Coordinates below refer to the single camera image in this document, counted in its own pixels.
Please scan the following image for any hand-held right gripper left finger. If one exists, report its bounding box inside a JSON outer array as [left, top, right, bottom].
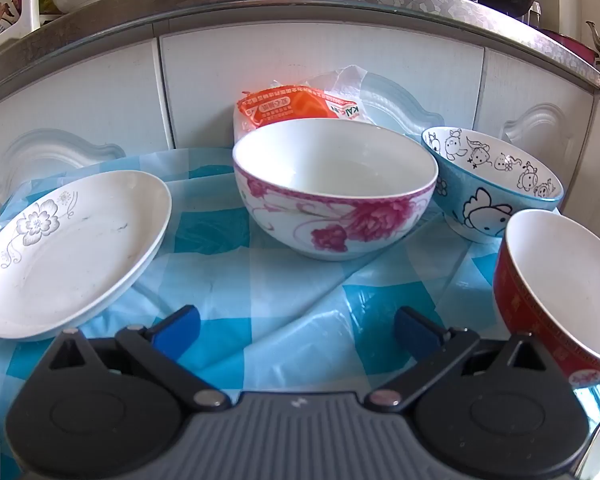
[[45, 305, 233, 408]]

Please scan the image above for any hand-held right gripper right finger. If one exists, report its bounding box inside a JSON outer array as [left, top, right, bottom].
[[364, 306, 556, 408]]

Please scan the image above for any white plate with grey flower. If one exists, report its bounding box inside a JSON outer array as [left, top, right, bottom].
[[0, 170, 173, 343]]

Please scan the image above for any blue cartoon bowl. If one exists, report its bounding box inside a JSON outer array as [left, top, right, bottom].
[[421, 126, 565, 245]]

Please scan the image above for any red bowl with white inside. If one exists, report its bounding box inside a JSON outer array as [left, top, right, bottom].
[[492, 209, 600, 388]]

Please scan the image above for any white bowl with pink flowers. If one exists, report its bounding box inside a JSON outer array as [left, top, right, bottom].
[[231, 119, 439, 262]]

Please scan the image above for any blue checked plastic tablecloth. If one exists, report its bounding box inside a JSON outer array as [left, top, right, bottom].
[[0, 147, 600, 480]]

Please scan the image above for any orange and clear plastic packet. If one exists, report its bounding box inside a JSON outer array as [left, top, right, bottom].
[[235, 65, 376, 128]]

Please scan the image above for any white kitchen cabinet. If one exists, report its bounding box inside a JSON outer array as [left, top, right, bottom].
[[0, 17, 600, 241]]

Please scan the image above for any red basin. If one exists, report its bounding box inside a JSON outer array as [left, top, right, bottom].
[[545, 30, 599, 64]]

